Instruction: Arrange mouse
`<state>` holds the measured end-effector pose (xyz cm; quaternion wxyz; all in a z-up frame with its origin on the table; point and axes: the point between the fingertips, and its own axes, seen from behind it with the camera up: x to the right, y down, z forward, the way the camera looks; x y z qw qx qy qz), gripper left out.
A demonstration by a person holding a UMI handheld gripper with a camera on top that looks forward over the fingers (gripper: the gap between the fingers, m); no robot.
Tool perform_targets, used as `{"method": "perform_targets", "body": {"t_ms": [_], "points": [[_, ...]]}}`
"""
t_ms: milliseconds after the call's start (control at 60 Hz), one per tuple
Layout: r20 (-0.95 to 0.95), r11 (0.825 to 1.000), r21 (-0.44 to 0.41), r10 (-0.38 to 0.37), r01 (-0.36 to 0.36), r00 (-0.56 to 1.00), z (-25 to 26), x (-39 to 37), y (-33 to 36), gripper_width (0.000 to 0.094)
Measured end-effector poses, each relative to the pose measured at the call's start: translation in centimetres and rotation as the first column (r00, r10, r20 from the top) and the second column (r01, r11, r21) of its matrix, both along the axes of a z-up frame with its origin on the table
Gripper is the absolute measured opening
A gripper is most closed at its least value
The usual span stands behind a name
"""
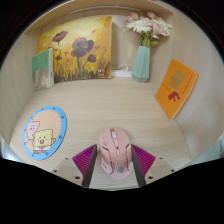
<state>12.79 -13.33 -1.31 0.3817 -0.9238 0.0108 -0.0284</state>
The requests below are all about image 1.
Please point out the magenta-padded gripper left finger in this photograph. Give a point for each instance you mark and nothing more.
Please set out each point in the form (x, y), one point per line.
(68, 170)

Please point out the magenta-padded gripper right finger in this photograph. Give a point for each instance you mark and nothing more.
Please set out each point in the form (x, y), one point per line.
(159, 170)

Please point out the pink computer mouse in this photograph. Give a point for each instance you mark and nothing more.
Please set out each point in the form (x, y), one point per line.
(115, 151)

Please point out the round blue-rimmed cartoon mouse pad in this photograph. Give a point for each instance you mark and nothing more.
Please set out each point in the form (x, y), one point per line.
(45, 133)

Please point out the orange book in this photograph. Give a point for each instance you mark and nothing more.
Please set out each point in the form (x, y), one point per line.
(176, 88)

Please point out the green and beige book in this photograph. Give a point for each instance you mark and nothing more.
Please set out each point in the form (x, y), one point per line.
(42, 71)

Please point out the white power strip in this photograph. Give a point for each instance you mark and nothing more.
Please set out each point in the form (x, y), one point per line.
(120, 72)

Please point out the teal faceted vase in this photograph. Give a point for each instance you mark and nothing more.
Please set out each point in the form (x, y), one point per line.
(141, 65)

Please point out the yellow poppy flower painting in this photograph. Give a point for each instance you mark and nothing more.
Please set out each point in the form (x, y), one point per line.
(80, 46)

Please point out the pink and white flower bouquet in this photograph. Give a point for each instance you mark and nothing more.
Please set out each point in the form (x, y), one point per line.
(146, 26)

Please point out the white light bar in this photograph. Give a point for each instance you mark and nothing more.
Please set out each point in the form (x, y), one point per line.
(100, 9)

